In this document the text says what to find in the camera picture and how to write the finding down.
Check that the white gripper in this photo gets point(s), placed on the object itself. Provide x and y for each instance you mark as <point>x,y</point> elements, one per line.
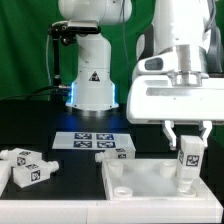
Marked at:
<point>153,99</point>

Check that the white square tabletop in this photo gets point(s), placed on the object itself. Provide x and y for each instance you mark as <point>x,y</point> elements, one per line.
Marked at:
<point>150,179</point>

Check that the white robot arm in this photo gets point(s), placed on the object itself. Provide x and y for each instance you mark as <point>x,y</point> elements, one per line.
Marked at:
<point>151,28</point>

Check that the paper sheet with markers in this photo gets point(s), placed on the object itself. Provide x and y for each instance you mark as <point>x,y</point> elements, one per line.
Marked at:
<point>91,141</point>

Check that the white u-shaped fence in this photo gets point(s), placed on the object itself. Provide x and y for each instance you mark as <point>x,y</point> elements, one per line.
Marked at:
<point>109,211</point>

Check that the black camera on stand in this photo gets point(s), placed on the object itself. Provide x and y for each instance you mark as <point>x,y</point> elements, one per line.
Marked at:
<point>65,32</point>

